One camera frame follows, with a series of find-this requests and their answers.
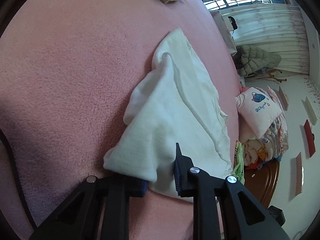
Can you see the green puffer jacket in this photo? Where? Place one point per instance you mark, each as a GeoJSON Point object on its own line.
{"type": "Point", "coordinates": [250, 59]}

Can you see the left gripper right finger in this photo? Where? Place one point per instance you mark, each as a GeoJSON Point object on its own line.
{"type": "Point", "coordinates": [222, 208]}

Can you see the pink embroidered pillow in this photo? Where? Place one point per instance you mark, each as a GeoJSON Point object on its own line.
{"type": "Point", "coordinates": [257, 109]}

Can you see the white window curtain right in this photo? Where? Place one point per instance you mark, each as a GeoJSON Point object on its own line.
{"type": "Point", "coordinates": [276, 28]}

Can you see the pink bed sheet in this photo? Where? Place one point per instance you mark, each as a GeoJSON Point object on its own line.
{"type": "Point", "coordinates": [68, 68]}

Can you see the red wall shelf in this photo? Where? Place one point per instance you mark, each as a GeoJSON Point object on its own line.
{"type": "Point", "coordinates": [310, 138]}

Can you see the white box on table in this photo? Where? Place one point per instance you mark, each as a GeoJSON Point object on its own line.
{"type": "Point", "coordinates": [233, 23]}

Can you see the small table with cloth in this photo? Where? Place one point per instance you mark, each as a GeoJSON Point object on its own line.
{"type": "Point", "coordinates": [225, 29]}

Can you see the wooden coat rack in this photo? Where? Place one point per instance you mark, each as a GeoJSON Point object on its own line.
{"type": "Point", "coordinates": [266, 73]}

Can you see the pink wall shelf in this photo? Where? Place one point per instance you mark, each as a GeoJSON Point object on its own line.
{"type": "Point", "coordinates": [284, 99]}

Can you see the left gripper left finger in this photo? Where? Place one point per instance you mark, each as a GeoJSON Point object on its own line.
{"type": "Point", "coordinates": [96, 209]}

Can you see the dark wooden headboard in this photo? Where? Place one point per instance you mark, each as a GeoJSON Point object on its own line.
{"type": "Point", "coordinates": [262, 183]}

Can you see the folded cartoon quilt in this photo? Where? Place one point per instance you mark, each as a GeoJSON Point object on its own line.
{"type": "Point", "coordinates": [272, 145]}

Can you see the white wall shelf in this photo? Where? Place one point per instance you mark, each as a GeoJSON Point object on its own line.
{"type": "Point", "coordinates": [310, 111]}

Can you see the white university sweatshirt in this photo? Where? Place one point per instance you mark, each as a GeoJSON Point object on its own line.
{"type": "Point", "coordinates": [175, 105]}

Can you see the green crumpled shirt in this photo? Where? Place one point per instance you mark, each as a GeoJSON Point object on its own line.
{"type": "Point", "coordinates": [238, 170]}

